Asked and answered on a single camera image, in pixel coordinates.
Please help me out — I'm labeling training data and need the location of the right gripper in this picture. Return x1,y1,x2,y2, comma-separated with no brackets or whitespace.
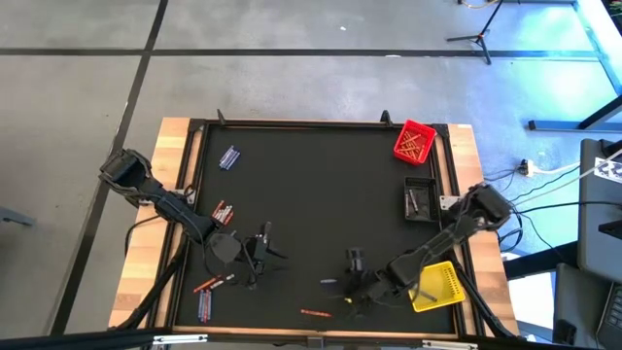
334,246,396,313

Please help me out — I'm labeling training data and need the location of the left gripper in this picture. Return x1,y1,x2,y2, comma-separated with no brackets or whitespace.
208,222,290,291

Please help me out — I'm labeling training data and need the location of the yellow plastic basket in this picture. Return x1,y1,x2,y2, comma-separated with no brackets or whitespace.
401,261,467,314

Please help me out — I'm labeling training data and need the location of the black plastic basket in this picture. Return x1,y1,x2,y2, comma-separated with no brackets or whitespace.
403,176,441,224

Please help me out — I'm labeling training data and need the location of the red plastic basket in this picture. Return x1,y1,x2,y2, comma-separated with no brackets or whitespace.
393,119,438,167

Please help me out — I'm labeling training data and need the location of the gray cabinet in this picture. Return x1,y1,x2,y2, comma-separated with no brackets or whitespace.
576,137,622,284

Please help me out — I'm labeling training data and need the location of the dark laptop keyboard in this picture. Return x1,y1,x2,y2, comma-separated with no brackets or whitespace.
596,281,622,350

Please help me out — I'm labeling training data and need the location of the black desk leg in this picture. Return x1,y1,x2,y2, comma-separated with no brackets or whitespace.
527,93,622,133

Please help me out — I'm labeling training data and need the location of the black tripod stand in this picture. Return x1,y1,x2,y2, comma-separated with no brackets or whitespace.
445,0,506,66

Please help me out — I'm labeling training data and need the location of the printed marker paper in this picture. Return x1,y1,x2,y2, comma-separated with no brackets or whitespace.
593,156,622,186

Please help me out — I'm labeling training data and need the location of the silver mount bracket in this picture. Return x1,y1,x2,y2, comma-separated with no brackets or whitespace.
152,333,210,346
420,339,480,350

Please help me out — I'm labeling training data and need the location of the black cable sleeve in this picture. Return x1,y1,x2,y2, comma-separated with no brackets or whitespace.
442,227,519,340
114,213,191,333

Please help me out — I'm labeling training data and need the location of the black mount bar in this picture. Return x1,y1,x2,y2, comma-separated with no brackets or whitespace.
0,329,171,350

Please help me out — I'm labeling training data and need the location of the black floor cable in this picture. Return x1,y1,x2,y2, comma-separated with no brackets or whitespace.
512,199,622,216

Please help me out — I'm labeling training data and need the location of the white cable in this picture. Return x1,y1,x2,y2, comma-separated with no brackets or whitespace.
551,147,622,193

